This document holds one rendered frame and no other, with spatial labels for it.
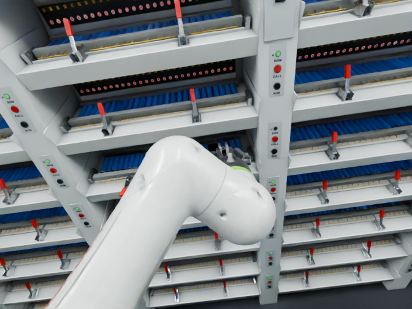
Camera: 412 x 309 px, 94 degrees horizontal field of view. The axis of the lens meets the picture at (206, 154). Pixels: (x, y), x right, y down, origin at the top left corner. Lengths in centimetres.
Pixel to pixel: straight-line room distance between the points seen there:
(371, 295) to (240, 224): 132
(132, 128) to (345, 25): 61
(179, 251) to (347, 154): 77
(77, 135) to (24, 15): 35
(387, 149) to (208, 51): 67
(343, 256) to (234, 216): 100
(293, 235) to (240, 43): 79
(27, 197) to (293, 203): 99
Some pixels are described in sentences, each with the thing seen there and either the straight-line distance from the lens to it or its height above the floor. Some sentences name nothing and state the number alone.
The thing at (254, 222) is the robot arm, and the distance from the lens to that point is 30.
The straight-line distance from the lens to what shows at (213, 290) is 129.
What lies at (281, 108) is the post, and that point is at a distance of 59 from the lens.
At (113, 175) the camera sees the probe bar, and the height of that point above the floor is 94.
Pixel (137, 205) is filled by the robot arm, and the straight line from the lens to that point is 26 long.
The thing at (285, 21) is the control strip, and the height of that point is 131.
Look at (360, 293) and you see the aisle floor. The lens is 155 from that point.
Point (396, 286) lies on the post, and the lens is 162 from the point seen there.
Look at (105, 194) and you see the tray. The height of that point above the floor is 90.
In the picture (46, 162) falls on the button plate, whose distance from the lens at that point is 76.
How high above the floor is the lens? 128
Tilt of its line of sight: 28 degrees down
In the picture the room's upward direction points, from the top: 9 degrees counter-clockwise
